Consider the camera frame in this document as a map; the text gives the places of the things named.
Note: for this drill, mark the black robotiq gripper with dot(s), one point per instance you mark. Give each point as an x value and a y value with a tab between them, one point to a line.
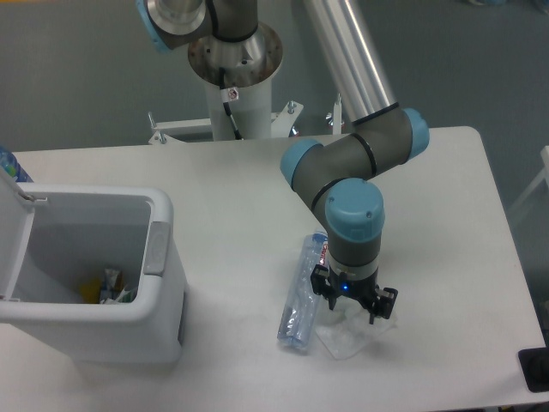
378	302

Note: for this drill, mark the clear plastic wrapper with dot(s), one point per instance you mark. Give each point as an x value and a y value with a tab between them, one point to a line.
346	332

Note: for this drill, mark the crushed clear plastic bottle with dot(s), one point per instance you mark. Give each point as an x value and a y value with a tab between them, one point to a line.
300	309

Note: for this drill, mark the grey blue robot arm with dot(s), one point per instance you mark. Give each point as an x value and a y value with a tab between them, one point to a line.
334	180

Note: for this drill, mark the yellow trash piece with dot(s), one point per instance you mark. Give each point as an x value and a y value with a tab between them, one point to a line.
90	291

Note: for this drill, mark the white trash can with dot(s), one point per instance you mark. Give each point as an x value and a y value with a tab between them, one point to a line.
76	235

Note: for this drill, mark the white trash can lid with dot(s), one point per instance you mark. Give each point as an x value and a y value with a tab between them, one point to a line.
17	214

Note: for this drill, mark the black device at corner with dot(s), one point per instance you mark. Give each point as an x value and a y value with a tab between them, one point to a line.
534	364

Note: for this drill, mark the crumpled printed wrapper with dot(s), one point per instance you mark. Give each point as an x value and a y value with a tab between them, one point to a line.
113	289

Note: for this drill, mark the blue patterned bottle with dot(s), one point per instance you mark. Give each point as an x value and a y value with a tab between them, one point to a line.
13	168

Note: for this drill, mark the white frame at right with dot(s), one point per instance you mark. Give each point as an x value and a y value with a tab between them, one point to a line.
525	200

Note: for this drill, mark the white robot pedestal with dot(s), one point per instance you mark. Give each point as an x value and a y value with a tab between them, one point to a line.
237	81

